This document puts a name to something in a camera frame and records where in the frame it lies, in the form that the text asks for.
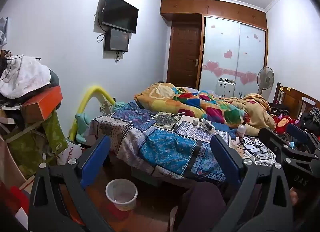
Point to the teal cloth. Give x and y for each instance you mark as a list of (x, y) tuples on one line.
[(83, 127)]

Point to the wooden overhead cabinet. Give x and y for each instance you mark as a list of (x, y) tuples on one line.
[(212, 7)]

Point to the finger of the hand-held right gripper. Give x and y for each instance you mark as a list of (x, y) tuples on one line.
[(297, 130), (273, 136)]

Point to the black wall television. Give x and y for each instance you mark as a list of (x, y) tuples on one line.
[(120, 13)]

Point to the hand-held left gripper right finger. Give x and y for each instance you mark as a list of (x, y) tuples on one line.
[(226, 158)]

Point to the clear plastic waste bucket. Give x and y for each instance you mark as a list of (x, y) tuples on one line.
[(121, 197)]

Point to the white shopping bag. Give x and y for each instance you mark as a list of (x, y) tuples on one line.
[(68, 153)]

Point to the orange cardboard box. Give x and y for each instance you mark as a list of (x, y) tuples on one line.
[(42, 102)]

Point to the blue patchwork bedspread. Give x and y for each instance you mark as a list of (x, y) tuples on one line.
[(162, 144)]

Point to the small white cabinet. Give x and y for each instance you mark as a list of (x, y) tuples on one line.
[(225, 88)]

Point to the person's leg in dark trousers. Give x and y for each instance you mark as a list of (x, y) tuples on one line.
[(200, 204)]

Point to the white bottle with black cap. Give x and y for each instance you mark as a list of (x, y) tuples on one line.
[(241, 130)]

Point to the standing electric fan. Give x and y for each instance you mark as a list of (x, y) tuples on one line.
[(265, 77)]

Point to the black wall box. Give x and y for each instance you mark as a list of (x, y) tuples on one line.
[(117, 40)]

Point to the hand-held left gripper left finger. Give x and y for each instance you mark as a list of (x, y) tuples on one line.
[(96, 162)]

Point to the white disposable razor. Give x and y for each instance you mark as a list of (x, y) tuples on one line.
[(207, 125)]

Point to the green patterned bag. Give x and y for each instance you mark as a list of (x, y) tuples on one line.
[(27, 147)]

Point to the red plush cloth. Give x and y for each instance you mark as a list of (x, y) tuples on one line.
[(283, 121)]

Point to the person's right hand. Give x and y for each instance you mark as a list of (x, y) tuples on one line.
[(295, 198)]

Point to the frosted sliding wardrobe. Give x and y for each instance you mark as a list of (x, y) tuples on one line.
[(232, 52)]

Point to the white cloth pile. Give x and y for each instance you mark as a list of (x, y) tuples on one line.
[(25, 77)]

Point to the dark cushion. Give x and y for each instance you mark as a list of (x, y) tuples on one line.
[(53, 79)]

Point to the yellow foam tube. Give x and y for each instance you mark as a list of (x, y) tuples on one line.
[(96, 91)]

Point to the brown wooden door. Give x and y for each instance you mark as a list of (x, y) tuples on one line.
[(185, 54)]

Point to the black marker pen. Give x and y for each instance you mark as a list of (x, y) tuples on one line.
[(177, 114)]

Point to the colourful fleece blanket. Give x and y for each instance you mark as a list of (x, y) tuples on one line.
[(200, 104)]

